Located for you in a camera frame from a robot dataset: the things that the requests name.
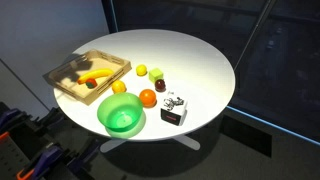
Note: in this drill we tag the green translucent plastic bowl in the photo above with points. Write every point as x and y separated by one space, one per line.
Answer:
120 111

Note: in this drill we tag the lime green cube block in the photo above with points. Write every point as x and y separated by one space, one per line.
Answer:
156 75

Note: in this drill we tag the dark window mullion bar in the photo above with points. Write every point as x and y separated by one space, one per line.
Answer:
255 33

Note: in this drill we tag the small yellow toy lemon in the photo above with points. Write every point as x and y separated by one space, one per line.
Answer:
141 70

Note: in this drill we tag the orange toy fruit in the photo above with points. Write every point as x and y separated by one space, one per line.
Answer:
147 97

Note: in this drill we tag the black white patterned cube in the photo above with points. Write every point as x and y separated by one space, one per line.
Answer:
174 108

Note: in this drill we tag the black perforated breadboard plate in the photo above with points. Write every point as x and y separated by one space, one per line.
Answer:
11 160

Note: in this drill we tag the white table pedestal base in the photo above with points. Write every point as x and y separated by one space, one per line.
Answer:
190 142

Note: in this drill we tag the dark red toy plum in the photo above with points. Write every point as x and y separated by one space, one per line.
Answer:
160 85

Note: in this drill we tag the blue lit window base rail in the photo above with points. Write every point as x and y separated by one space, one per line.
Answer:
273 125

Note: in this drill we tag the yellow toy banana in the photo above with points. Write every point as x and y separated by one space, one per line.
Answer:
96 74

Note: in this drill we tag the dark floor grille panel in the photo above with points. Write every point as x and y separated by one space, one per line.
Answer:
246 135

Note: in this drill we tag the red toy strawberry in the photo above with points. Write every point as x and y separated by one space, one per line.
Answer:
91 83

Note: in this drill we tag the wooden slatted crate tray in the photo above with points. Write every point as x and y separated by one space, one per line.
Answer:
101 62

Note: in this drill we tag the yellow orange toy peach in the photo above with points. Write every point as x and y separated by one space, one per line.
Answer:
118 87

